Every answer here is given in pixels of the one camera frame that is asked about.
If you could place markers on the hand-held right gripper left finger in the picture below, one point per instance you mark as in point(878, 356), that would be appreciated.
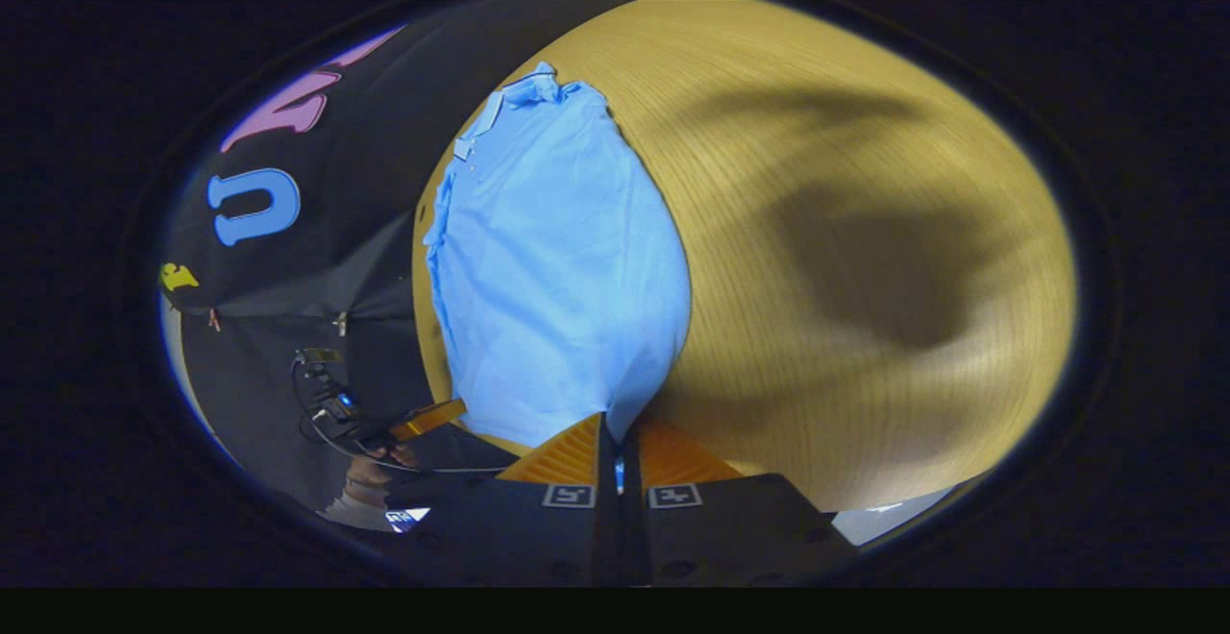
point(607, 528)

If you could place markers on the black backdrop cloth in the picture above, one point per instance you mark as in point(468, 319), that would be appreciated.
point(365, 182)

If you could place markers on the silver cloth clip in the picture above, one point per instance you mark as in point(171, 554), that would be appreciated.
point(341, 324)

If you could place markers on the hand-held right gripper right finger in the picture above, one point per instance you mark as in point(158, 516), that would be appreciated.
point(636, 533)

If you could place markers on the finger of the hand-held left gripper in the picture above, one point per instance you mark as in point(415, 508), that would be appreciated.
point(432, 418)

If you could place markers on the light blue T-shirt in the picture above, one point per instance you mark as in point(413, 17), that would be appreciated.
point(557, 259)

